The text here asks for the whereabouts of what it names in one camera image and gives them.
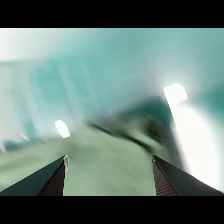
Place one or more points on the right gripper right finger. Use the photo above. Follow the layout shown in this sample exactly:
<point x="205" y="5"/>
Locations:
<point x="176" y="181"/>

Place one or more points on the pale grey-green garment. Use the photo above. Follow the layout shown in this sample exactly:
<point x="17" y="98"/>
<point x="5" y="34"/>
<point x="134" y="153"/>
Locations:
<point x="106" y="166"/>

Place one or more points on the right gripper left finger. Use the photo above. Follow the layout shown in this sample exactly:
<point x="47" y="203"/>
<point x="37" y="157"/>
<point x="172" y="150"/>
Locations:
<point x="46" y="181"/>

